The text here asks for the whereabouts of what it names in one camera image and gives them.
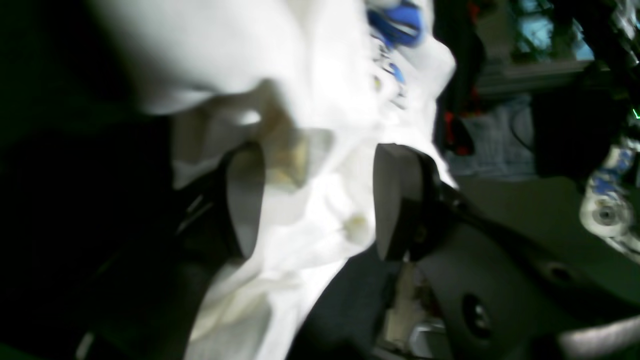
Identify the white printed t-shirt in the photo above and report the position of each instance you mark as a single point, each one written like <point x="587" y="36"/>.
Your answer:
<point x="318" y="84"/>

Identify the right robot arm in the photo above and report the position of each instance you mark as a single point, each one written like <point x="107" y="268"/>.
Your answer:
<point x="589" y="130"/>

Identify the black table cloth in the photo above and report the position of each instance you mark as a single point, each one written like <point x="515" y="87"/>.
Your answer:
<point x="83" y="168"/>

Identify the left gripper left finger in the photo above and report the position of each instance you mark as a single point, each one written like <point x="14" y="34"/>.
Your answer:
<point x="141" y="303"/>

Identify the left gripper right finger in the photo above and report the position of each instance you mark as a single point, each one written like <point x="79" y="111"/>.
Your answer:
<point x="515" y="274"/>

